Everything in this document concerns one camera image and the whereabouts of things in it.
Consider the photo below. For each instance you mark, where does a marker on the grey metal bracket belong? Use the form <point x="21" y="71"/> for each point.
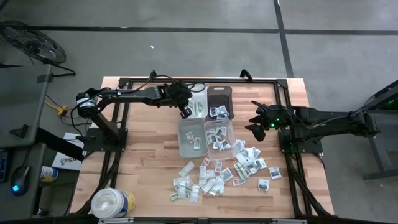
<point x="289" y="221"/>
<point x="115" y="221"/>

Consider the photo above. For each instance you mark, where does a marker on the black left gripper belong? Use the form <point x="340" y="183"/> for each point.
<point x="177" y="93"/>

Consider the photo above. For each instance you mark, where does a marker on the black label packet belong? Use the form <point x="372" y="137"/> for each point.
<point x="219" y="132"/>

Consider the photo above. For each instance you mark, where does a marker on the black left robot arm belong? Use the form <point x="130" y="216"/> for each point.
<point x="130" y="95"/>

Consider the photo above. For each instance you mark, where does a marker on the translucent white packet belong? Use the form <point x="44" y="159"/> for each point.
<point x="218" y="145"/>

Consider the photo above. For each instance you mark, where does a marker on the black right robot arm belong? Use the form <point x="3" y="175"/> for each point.
<point x="326" y="119"/>

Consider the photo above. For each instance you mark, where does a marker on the white cardboard box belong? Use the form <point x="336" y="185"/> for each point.
<point x="66" y="161"/>

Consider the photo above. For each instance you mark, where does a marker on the green edged white packet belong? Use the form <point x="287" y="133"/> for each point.
<point x="187" y="168"/>

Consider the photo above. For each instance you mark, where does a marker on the light grey plastic bin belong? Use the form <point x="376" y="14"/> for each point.
<point x="183" y="152"/>

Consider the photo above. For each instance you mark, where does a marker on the black floor fan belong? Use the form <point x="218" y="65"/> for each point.
<point x="34" y="43"/>

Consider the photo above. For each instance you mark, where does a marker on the dark smoked plastic bin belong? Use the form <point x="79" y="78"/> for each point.
<point x="219" y="96"/>

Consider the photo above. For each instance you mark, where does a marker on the large white paper packet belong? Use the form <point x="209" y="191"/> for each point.
<point x="195" y="194"/>
<point x="182" y="191"/>

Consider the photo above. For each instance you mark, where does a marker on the grey desk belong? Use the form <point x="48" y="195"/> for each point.
<point x="21" y="99"/>

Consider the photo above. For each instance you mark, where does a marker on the blue print packet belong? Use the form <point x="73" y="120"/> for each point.
<point x="224" y="115"/>
<point x="214" y="112"/>

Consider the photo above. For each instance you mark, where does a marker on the white plastic bin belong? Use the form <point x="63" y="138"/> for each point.
<point x="200" y="96"/>

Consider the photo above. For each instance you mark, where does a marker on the black keyboard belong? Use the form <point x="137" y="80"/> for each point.
<point x="3" y="168"/>

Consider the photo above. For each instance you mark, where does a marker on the green stripe packet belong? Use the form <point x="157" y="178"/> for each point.
<point x="240" y="171"/>

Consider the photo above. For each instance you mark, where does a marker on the small white blue can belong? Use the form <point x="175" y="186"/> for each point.
<point x="49" y="173"/>

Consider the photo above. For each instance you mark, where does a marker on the clear plastic bin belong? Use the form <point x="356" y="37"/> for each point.
<point x="222" y="155"/>

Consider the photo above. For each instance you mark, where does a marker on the black metal stand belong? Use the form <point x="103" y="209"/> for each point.
<point x="377" y="155"/>

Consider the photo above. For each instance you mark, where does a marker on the yellow wipes canister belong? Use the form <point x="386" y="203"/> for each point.
<point x="109" y="203"/>

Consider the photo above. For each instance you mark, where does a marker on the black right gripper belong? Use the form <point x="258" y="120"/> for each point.
<point x="275" y="119"/>

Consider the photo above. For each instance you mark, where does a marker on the yellow power plug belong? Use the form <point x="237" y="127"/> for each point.
<point x="62" y="109"/>

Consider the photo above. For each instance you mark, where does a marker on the black desk bracket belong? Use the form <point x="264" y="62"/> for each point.
<point x="20" y="132"/>

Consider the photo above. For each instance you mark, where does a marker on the black computer mouse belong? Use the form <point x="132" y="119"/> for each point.
<point x="20" y="180"/>

